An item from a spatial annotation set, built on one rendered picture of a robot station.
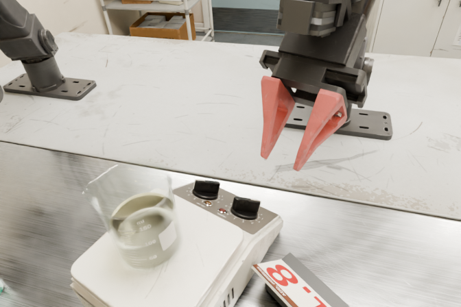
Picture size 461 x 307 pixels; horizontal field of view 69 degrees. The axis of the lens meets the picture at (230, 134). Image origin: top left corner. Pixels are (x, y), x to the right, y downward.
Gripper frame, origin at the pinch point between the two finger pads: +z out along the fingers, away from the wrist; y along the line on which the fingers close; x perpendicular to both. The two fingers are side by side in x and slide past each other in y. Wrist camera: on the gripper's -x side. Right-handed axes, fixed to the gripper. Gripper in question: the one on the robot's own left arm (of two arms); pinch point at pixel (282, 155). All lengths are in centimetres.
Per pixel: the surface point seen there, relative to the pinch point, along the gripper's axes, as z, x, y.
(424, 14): -142, 192, -6
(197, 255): 11.6, -3.3, -2.9
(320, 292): 11.5, 7.6, 7.1
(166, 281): 14.1, -5.4, -3.6
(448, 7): -148, 191, 6
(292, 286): 11.7, 4.9, 4.6
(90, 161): 10.7, 8.8, -32.2
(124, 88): -4, 21, -45
